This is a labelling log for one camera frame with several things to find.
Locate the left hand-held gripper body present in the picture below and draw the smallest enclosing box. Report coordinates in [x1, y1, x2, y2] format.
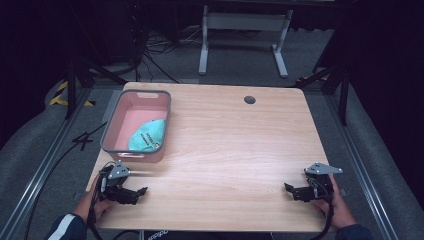
[99, 160, 132, 201]

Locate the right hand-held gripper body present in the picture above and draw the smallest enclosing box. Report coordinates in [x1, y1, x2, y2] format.
[303, 162, 344, 201]

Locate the pink basket with grey rim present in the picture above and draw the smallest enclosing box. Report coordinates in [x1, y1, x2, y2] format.
[100, 89, 172, 164]

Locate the person's right hand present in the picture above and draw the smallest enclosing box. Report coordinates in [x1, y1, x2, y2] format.
[314, 174, 357, 231]

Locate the person's left hand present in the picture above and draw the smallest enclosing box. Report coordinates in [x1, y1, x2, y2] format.
[73, 175, 115, 225]

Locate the person's dark printed clothing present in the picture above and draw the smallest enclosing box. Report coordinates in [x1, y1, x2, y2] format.
[139, 229, 276, 240]

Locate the black tape cross mark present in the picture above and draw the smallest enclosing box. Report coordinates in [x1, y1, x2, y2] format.
[72, 131, 94, 152]

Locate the black metal stand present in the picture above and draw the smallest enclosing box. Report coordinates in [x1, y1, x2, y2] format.
[295, 62, 352, 127]
[63, 55, 128, 120]

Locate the yellow black hazard tape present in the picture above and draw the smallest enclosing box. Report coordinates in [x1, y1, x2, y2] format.
[48, 80, 97, 108]

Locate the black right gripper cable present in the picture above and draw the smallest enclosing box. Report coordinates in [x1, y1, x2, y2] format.
[309, 199, 335, 240]

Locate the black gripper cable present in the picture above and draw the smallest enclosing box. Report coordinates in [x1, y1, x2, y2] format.
[309, 199, 335, 240]
[86, 164, 116, 240]

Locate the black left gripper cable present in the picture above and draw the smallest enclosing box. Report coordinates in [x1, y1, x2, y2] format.
[86, 164, 116, 240]

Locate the aluminium floor rail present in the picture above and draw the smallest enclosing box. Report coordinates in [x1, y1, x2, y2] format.
[323, 93, 401, 240]
[0, 89, 116, 240]

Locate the black floor cable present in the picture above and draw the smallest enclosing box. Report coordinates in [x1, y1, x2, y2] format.
[22, 121, 110, 240]

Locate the tangle of black floor cables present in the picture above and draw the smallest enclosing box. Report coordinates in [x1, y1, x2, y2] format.
[134, 24, 203, 84]

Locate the white metal desk frame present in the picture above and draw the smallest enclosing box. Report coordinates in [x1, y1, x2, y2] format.
[198, 4, 295, 79]

